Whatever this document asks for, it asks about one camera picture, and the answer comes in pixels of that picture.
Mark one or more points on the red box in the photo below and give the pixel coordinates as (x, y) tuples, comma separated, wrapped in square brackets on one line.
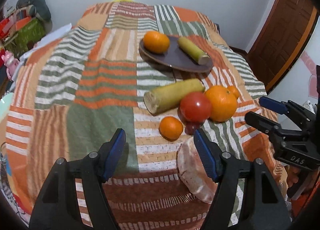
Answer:
[(5, 26)]

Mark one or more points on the brown wooden door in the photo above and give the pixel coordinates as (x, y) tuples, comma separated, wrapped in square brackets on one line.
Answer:
[(285, 34)]

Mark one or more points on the large yellow cane piece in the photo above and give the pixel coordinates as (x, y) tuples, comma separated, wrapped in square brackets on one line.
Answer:
[(164, 98)]

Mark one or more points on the grey neck pillow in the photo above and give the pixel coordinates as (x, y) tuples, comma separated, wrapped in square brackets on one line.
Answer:
[(35, 8)]

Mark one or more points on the dark purple plate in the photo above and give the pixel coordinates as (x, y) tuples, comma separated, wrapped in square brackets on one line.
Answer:
[(175, 58)]

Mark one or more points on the medium orange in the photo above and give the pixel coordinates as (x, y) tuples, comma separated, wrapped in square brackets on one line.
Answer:
[(156, 42)]

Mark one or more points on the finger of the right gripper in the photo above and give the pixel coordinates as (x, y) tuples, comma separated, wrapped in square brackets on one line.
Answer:
[(300, 116), (277, 135)]

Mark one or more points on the red tomato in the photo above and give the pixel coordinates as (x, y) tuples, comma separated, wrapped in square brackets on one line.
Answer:
[(195, 107)]

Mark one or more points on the person's right hand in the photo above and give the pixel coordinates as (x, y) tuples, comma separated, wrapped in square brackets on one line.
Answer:
[(292, 175)]

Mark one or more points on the pink bunny toy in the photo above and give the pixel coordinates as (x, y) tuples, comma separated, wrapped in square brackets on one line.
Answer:
[(10, 62)]

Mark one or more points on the large orange with sticker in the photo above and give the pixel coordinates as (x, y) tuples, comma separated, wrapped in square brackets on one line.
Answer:
[(223, 101)]

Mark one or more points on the small tangerine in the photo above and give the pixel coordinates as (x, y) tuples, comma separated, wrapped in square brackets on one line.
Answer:
[(170, 128), (234, 91)]

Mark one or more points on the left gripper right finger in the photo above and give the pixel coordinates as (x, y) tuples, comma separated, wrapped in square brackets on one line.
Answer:
[(263, 206)]

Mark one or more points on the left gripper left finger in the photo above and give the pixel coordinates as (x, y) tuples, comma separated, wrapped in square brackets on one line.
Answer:
[(57, 207)]

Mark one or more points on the green storage box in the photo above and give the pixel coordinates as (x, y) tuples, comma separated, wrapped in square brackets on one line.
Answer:
[(25, 38)]

